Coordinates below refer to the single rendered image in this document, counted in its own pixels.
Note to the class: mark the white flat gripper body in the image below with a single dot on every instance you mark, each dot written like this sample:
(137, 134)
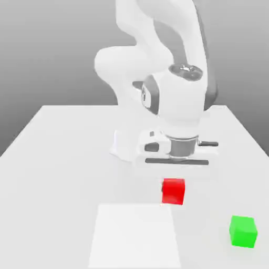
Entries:
(176, 161)

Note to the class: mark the small red cube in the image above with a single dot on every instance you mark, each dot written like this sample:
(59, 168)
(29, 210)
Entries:
(173, 191)

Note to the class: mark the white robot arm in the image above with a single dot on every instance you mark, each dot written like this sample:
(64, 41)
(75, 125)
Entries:
(180, 100)

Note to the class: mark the small green cube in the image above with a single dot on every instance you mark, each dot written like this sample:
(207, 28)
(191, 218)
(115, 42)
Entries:
(243, 231)

